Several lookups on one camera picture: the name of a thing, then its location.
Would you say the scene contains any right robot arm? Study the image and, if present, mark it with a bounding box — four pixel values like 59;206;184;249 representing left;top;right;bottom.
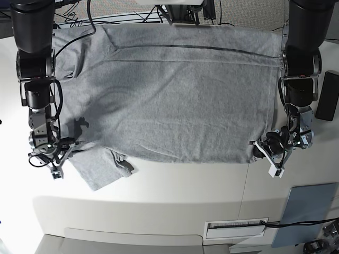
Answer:
10;1;275;171

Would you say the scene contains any black rectangular box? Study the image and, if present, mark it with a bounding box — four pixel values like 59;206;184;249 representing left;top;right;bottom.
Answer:
316;70;338;121

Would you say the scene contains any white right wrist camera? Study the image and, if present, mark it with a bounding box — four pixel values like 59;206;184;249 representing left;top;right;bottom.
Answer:
50;166;64;180

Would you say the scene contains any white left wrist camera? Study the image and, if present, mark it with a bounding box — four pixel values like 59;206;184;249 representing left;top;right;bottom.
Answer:
268;165;284;178

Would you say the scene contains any blue-grey flat board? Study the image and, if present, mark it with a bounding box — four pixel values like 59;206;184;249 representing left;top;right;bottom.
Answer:
271;183;337;248

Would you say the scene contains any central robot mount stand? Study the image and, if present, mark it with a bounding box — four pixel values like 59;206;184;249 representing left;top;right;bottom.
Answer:
155;1;216;26

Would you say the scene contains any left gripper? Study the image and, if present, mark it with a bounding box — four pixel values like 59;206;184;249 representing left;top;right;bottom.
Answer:
249;130;289;168

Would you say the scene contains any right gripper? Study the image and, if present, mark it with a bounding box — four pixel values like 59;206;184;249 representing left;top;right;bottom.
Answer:
47;137;85;169

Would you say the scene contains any black cable on table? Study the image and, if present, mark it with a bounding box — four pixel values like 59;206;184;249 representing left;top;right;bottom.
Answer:
261;217;339;229

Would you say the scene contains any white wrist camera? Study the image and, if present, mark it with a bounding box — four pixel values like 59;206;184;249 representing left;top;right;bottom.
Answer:
268;165;284;178
50;166;64;180

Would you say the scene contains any grey T-shirt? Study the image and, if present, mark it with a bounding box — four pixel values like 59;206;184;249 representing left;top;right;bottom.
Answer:
52;24;281;191

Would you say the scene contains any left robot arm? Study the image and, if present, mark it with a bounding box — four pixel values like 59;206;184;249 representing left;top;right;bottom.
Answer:
251;1;336;177

